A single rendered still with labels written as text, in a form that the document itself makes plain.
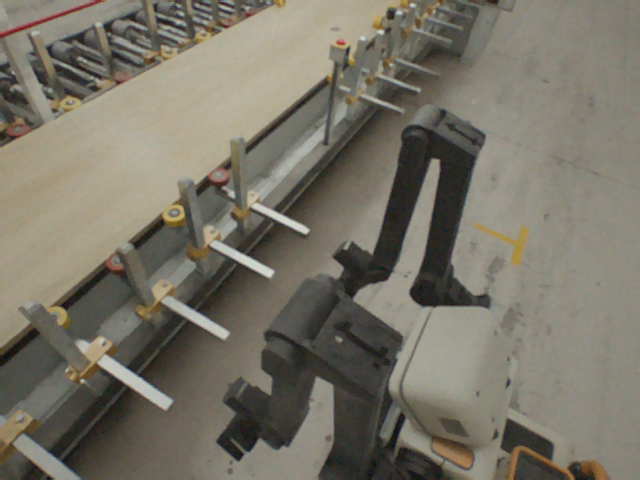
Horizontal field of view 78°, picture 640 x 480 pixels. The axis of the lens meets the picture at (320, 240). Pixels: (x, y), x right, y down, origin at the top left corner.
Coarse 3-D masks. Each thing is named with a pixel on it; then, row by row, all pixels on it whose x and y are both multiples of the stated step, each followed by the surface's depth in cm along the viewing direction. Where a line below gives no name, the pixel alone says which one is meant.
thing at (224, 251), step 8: (184, 224) 147; (176, 232) 148; (184, 232) 145; (216, 248) 141; (224, 248) 142; (224, 256) 142; (232, 256) 140; (240, 256) 140; (240, 264) 140; (248, 264) 138; (256, 264) 139; (256, 272) 138; (264, 272) 137; (272, 272) 137
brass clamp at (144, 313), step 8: (160, 280) 133; (152, 288) 131; (160, 288) 131; (168, 288) 132; (160, 296) 129; (152, 304) 127; (160, 304) 130; (136, 312) 126; (144, 312) 126; (152, 312) 128; (144, 320) 127
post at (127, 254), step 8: (120, 248) 105; (128, 248) 106; (120, 256) 107; (128, 256) 107; (136, 256) 110; (128, 264) 108; (136, 264) 111; (128, 272) 113; (136, 272) 113; (144, 272) 116; (136, 280) 115; (144, 280) 118; (136, 288) 119; (144, 288) 120; (144, 296) 122; (152, 296) 125; (144, 304) 126; (160, 312) 134; (152, 320) 133
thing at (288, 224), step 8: (216, 192) 163; (224, 192) 161; (232, 192) 162; (232, 200) 161; (256, 208) 158; (264, 208) 158; (264, 216) 158; (272, 216) 156; (280, 216) 156; (280, 224) 156; (288, 224) 154; (296, 224) 154; (296, 232) 154; (304, 232) 152
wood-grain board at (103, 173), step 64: (320, 0) 284; (384, 0) 297; (192, 64) 210; (256, 64) 216; (320, 64) 224; (64, 128) 166; (128, 128) 171; (192, 128) 175; (256, 128) 180; (0, 192) 141; (64, 192) 144; (128, 192) 147; (0, 256) 124; (64, 256) 127; (0, 320) 111
